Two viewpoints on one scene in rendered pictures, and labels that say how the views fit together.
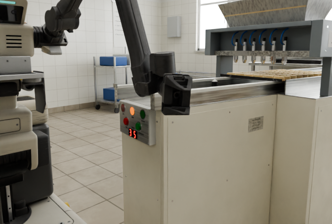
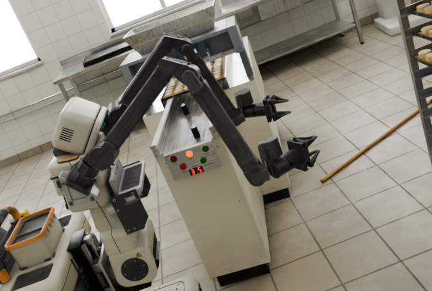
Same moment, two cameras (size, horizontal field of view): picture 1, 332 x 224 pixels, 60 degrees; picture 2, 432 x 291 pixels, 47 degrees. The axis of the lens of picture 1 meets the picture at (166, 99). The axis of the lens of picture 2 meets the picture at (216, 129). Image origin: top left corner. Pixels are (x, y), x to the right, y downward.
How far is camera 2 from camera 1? 173 cm
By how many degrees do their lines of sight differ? 45
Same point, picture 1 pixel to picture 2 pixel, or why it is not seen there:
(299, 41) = (215, 44)
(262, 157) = not seen: hidden behind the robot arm
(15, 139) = (148, 228)
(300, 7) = (208, 20)
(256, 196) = not seen: hidden behind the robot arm
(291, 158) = (254, 130)
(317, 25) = (233, 29)
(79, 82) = not seen: outside the picture
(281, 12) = (193, 27)
